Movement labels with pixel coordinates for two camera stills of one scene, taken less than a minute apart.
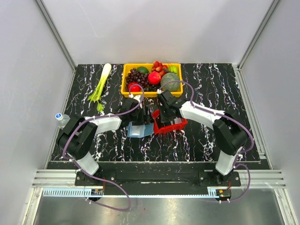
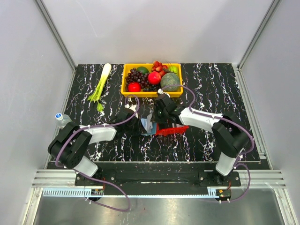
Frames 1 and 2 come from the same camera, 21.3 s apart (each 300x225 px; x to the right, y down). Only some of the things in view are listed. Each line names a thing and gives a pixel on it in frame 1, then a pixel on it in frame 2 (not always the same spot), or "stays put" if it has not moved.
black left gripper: (141, 122) to (140, 130)
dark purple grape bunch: (133, 76) stays put
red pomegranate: (154, 78) stays put
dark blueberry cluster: (151, 87) stays put
